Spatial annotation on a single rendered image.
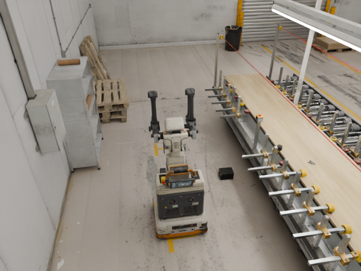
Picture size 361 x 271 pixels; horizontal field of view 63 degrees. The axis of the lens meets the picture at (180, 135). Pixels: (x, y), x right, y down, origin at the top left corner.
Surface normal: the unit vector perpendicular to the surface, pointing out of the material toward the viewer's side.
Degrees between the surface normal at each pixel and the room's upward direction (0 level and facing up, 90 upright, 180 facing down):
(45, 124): 90
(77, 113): 90
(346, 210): 0
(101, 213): 0
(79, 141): 90
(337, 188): 0
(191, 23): 90
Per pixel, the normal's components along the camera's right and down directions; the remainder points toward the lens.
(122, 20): 0.16, 0.55
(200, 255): -0.01, -0.83
